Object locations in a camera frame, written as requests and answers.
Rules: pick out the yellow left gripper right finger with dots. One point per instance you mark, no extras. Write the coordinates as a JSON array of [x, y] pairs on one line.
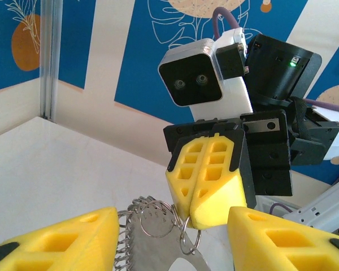
[[285, 245]]

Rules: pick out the silver split keyring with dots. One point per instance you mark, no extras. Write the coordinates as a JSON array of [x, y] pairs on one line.
[[182, 240]]

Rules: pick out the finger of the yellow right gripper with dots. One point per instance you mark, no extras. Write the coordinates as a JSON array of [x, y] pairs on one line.
[[180, 183], [220, 200]]

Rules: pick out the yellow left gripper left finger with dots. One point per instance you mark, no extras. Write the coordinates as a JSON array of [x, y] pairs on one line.
[[59, 245]]

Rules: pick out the aluminium frame post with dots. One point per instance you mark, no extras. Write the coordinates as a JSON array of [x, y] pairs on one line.
[[51, 56]]

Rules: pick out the perforated metal side rail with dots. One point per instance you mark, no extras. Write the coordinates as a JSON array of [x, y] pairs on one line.
[[322, 206]]

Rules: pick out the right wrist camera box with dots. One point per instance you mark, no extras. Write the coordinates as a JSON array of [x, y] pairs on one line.
[[192, 76]]

